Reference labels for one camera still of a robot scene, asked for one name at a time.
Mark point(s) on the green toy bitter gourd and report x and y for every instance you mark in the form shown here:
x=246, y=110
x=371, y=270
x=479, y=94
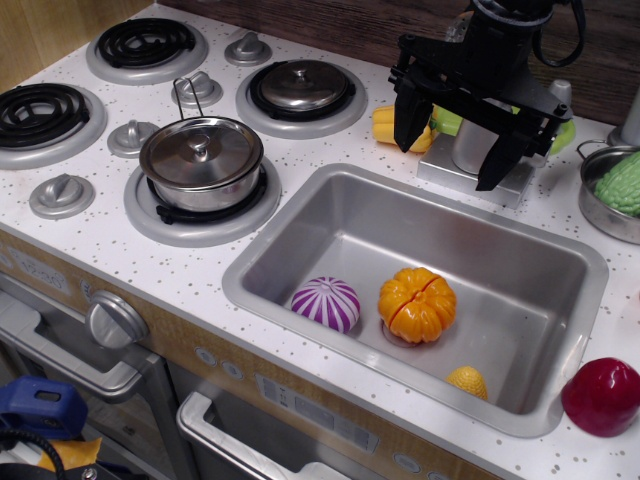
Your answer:
x=619, y=187

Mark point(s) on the silver stove knob front-left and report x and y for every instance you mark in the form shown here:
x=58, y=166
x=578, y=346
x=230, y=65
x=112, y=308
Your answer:
x=61, y=197

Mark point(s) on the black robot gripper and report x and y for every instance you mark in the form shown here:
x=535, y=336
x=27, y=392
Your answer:
x=484, y=78

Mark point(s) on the silver toy faucet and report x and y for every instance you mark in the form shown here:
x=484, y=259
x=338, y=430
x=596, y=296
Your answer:
x=455, y=164

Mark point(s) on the silver stove knob left-centre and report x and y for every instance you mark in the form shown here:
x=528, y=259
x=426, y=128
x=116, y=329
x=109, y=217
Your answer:
x=126, y=141

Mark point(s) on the silver oven door handle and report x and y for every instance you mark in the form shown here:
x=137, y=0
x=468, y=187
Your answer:
x=51, y=337

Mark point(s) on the small steel pot lid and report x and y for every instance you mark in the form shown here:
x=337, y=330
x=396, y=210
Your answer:
x=303, y=86

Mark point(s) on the back right stove burner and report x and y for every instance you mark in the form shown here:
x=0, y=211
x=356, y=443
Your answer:
x=279, y=123

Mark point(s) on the front stove burner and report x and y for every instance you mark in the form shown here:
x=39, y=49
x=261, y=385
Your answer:
x=154, y=219

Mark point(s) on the blue clamp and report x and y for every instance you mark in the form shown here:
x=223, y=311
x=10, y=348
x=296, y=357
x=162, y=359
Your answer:
x=52, y=409

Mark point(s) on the purple white toy onion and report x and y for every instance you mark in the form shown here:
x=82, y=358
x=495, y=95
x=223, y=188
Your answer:
x=329, y=301

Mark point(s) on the silver dishwasher door handle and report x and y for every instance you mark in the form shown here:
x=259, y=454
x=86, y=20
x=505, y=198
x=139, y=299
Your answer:
x=192, y=424

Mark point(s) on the dark red toy fruit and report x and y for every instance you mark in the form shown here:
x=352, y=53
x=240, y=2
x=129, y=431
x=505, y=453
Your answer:
x=603, y=397

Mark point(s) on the steel pot with lid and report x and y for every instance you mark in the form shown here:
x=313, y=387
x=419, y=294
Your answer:
x=203, y=164

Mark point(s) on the silver stove knob middle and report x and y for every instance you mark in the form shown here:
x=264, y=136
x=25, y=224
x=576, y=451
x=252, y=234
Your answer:
x=196, y=92

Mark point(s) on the silver stove knob top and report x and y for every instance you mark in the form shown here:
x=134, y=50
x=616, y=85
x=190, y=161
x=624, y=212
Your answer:
x=248, y=51

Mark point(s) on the back left stove burner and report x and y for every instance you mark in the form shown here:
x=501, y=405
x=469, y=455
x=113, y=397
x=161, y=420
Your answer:
x=146, y=51

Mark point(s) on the steel bowl at right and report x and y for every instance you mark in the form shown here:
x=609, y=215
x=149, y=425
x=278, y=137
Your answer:
x=598, y=159

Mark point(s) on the silver sink basin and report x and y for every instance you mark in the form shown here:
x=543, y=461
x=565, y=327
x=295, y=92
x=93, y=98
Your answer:
x=486, y=315

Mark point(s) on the stove burner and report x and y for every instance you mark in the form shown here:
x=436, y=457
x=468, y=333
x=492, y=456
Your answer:
x=279, y=123
x=154, y=219
x=146, y=51
x=43, y=124

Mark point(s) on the silver oven dial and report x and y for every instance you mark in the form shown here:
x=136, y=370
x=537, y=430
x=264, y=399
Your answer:
x=112, y=322

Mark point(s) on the orange toy pumpkin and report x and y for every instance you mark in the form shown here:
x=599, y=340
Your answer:
x=417, y=305

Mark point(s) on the yellow toy corn piece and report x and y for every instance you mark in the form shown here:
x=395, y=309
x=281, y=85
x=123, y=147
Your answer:
x=469, y=380

